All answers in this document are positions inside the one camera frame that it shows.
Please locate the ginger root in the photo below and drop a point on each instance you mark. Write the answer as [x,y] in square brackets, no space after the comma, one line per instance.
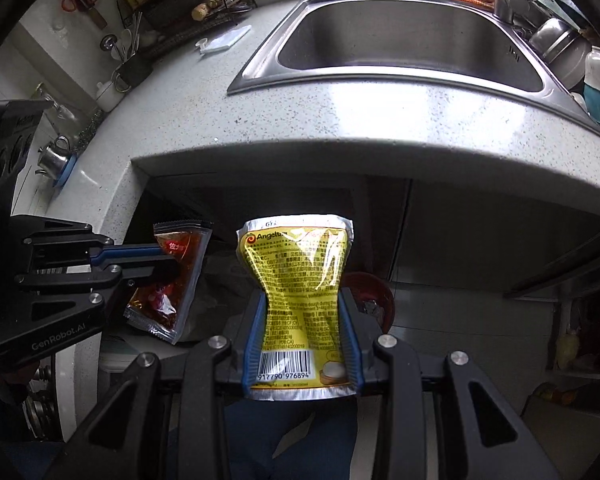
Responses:
[210,5]

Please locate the white plastic scoop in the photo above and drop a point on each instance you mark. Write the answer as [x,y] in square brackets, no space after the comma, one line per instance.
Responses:
[201,46]

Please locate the clear glass bottle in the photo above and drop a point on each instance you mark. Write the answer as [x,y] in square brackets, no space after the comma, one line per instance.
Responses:
[55,105]

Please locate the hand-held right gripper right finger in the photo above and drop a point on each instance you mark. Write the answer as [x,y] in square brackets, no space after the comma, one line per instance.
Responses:
[351,345]

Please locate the person's leg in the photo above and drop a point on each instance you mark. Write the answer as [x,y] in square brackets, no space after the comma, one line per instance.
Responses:
[280,435]

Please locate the white waffle cloth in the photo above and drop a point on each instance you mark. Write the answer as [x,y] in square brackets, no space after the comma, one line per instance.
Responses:
[228,39]

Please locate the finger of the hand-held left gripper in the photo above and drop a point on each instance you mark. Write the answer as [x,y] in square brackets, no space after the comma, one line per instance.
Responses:
[145,267]
[130,252]

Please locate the steel wool scrubber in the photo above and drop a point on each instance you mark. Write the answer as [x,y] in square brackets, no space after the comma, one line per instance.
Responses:
[90,127]

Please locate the blue plastic dish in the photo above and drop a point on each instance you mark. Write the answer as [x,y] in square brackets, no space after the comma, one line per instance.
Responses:
[67,174]

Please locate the dark utensil mug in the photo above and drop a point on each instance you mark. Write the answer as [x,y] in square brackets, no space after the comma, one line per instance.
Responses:
[132,70]

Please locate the black gas stove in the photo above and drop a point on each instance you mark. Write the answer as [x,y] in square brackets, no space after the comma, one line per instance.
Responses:
[40,400]

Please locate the white lidded jar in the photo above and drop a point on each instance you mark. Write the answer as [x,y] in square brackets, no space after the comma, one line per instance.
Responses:
[107,96]

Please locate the red sauce packet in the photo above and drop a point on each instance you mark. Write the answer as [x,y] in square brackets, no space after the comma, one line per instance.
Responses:
[172,285]

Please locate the yellow foil packet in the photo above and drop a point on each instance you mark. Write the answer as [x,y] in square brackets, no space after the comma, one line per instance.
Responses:
[300,300]

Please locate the storage shelf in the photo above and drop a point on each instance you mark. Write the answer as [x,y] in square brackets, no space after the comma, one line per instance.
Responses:
[585,340]

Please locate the small steel pot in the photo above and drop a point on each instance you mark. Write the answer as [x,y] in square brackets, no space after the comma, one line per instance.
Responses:
[55,157]

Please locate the stainless steel sink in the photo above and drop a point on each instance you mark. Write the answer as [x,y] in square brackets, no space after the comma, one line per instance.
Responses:
[405,45]

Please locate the metal strainer ladle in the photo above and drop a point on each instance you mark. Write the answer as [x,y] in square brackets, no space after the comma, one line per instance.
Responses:
[110,42]

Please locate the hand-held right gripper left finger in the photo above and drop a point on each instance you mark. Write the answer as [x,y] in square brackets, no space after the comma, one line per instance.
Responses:
[252,345]

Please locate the white rice paddle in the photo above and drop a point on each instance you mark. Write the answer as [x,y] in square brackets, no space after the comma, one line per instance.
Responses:
[126,40]

